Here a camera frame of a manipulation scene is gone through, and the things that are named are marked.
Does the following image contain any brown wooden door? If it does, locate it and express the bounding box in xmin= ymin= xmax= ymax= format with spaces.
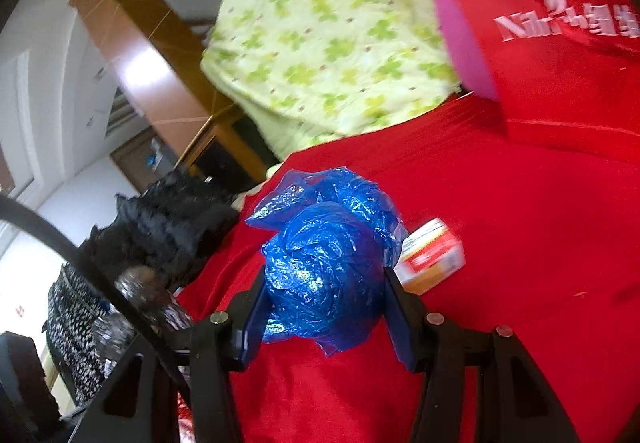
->
xmin=110 ymin=126 xmax=176 ymax=194

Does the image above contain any red fleece blanket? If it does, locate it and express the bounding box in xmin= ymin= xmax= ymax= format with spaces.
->
xmin=172 ymin=93 xmax=640 ymax=443

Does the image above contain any black and white patterned bag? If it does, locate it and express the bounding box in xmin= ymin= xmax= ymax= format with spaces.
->
xmin=42 ymin=263 xmax=141 ymax=404

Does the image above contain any small orange and white box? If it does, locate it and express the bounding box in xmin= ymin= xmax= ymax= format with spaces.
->
xmin=395 ymin=217 xmax=466 ymax=295

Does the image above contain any wooden cabinet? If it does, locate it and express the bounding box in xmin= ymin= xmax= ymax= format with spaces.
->
xmin=70 ymin=0 xmax=271 ymax=194

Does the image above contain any dark plastic bottle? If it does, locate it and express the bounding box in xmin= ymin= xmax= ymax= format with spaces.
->
xmin=114 ymin=265 xmax=196 ymax=339

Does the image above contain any black furniture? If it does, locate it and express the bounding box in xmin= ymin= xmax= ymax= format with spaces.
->
xmin=0 ymin=330 xmax=62 ymax=436

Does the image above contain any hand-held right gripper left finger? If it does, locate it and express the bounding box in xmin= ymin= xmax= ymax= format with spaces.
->
xmin=67 ymin=273 xmax=273 ymax=443

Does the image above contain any black crinkled plastic bag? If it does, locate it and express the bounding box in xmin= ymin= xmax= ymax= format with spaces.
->
xmin=75 ymin=168 xmax=241 ymax=294

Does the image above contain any blue plastic bag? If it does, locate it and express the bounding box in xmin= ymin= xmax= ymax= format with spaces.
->
xmin=245 ymin=166 xmax=408 ymax=358

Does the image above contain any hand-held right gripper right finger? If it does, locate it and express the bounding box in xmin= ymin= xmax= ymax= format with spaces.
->
xmin=382 ymin=268 xmax=583 ymax=443

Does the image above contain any red paper gift bag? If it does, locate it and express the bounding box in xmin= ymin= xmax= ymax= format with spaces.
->
xmin=419 ymin=0 xmax=640 ymax=159

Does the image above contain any green clover print quilt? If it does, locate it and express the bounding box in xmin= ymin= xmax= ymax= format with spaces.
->
xmin=200 ymin=0 xmax=463 ymax=161

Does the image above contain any black cable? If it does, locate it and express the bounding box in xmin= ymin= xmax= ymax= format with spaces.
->
xmin=0 ymin=196 xmax=193 ymax=404

